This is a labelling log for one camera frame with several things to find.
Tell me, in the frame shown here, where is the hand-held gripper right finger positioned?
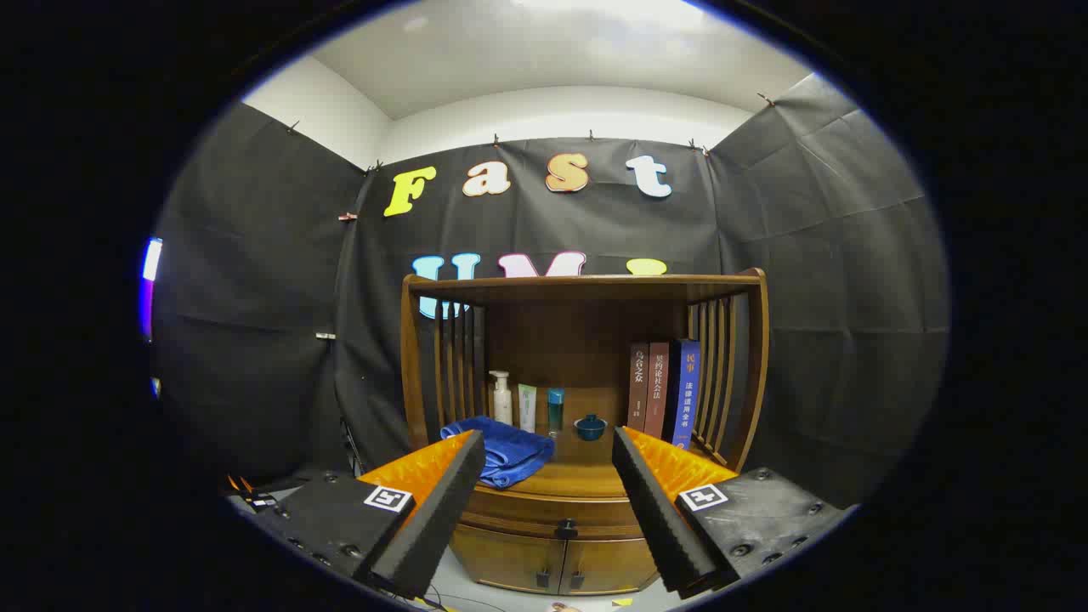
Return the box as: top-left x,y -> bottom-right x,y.
612,426 -> 851,600

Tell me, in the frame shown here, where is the reddish brown book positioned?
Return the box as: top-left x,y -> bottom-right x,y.
643,342 -> 672,439

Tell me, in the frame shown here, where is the dark brown book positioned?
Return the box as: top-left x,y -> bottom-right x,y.
627,343 -> 651,432

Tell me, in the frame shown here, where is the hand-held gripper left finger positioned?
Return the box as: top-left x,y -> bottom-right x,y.
241,429 -> 487,600

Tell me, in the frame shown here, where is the wooden countertop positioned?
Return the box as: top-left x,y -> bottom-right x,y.
429,423 -> 737,501

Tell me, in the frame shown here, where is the black backdrop cloth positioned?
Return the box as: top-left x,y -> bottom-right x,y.
151,72 -> 950,511

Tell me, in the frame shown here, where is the blue folded towel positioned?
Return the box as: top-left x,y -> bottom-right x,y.
440,416 -> 555,490

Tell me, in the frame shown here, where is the wooden cabinet door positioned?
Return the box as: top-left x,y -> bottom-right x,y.
450,525 -> 566,594
558,537 -> 660,596

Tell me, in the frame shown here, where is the blue book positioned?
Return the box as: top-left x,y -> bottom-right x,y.
667,339 -> 701,450

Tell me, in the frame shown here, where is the white pump bottle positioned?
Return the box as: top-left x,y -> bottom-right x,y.
489,371 -> 514,426

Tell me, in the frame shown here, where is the wooden drawer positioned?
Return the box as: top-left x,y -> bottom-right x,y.
459,488 -> 645,540

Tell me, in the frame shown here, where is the wooden cabinet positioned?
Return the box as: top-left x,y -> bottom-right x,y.
401,269 -> 770,596

